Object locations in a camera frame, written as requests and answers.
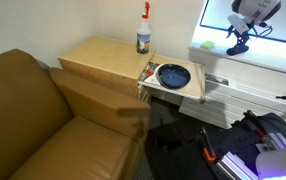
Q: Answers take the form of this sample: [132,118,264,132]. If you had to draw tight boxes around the brown leather armchair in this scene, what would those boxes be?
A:
[0,49,150,180]

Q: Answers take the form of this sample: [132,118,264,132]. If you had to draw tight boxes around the open top wooden drawer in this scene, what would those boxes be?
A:
[138,55,205,103]

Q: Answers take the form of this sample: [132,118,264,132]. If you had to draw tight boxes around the spray bottle red nozzle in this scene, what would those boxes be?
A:
[136,1,151,54]

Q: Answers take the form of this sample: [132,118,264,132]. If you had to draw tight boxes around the orange black clamp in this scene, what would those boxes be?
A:
[200,127,216,163]

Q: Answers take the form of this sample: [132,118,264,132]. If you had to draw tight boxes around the dark blue bowl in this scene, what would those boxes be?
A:
[156,64,191,90]

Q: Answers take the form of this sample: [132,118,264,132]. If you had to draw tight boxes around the yellow sponge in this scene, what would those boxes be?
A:
[200,41,215,50]

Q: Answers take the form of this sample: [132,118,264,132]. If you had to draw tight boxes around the white wall radiator heater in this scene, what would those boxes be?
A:
[179,74,286,129]

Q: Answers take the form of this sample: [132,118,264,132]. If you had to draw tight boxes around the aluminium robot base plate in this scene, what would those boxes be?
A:
[216,133,286,180]

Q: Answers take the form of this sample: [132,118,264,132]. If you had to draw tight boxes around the white red brochure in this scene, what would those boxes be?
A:
[139,62,160,85]

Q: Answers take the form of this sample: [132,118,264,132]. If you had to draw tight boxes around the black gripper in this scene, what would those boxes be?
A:
[226,25,249,56]

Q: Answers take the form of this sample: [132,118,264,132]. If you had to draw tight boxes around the light wood nightstand cabinet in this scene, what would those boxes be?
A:
[59,36,155,102]

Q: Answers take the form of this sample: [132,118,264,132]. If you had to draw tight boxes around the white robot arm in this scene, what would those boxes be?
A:
[226,0,281,56]

